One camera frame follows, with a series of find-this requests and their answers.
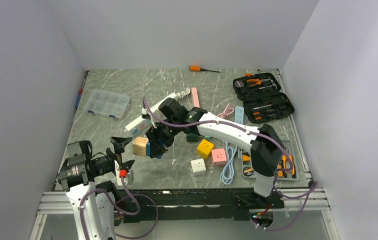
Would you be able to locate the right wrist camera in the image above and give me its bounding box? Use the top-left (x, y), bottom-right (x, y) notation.
top-left (141, 108), bottom-right (150, 119)

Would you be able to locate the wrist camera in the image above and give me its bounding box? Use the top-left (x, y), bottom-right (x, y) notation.
top-left (115, 160), bottom-right (135, 186)
top-left (141, 108), bottom-right (150, 119)

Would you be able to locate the blue power strip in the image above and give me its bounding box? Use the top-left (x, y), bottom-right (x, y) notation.
top-left (234, 106), bottom-right (244, 125)

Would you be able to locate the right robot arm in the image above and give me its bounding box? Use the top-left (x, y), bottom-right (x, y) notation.
top-left (142, 97), bottom-right (288, 208)

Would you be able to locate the white cube plug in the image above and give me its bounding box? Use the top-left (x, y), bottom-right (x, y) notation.
top-left (190, 158), bottom-right (206, 176)

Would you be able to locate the clear screw box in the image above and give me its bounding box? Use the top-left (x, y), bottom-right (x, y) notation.
top-left (84, 89), bottom-right (130, 119)

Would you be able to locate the pink cube plug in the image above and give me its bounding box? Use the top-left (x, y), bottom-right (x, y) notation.
top-left (211, 148), bottom-right (227, 167)

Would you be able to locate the blue pen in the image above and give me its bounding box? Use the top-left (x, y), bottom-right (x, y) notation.
top-left (75, 80), bottom-right (86, 110)

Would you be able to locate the green cube plug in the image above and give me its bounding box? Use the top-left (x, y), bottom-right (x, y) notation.
top-left (186, 133), bottom-right (202, 143)

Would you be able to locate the pink coiled cable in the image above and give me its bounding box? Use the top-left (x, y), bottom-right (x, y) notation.
top-left (216, 103), bottom-right (236, 120)

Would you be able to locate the pink power strip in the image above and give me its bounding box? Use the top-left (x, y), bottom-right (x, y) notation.
top-left (191, 87), bottom-right (200, 108)

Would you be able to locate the grey tool tray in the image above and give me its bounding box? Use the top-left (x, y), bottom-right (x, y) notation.
top-left (241, 139), bottom-right (300, 182)

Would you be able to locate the orange screwdriver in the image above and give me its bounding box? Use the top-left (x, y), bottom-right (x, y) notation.
top-left (189, 65), bottom-right (221, 73)

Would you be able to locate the blue cube plug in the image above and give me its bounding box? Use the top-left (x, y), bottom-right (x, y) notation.
top-left (146, 141), bottom-right (167, 159)

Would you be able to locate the beige cube plug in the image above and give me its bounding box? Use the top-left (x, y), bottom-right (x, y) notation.
top-left (132, 136), bottom-right (149, 157)

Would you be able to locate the yellow cube plug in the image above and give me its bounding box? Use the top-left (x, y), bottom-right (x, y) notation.
top-left (196, 139), bottom-right (214, 160)

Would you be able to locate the light blue cable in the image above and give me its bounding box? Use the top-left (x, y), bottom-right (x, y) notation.
top-left (220, 143), bottom-right (238, 186)

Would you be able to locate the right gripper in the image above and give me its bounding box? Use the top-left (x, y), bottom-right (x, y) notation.
top-left (146, 118), bottom-right (182, 158)

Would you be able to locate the white power strip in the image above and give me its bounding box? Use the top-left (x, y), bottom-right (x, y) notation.
top-left (125, 93), bottom-right (178, 136)

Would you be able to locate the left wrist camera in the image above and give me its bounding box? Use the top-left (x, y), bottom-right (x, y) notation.
top-left (115, 160), bottom-right (135, 186)

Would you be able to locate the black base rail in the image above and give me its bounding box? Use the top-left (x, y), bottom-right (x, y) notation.
top-left (122, 188), bottom-right (284, 223)

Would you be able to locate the black tool case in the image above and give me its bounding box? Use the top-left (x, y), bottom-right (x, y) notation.
top-left (232, 72), bottom-right (295, 124)

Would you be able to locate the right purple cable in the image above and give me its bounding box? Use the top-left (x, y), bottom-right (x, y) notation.
top-left (141, 96), bottom-right (319, 232)

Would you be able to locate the white coiled cord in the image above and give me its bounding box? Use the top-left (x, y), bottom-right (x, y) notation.
top-left (176, 87), bottom-right (191, 100)

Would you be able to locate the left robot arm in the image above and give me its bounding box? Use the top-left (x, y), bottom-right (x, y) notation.
top-left (57, 137), bottom-right (135, 240)

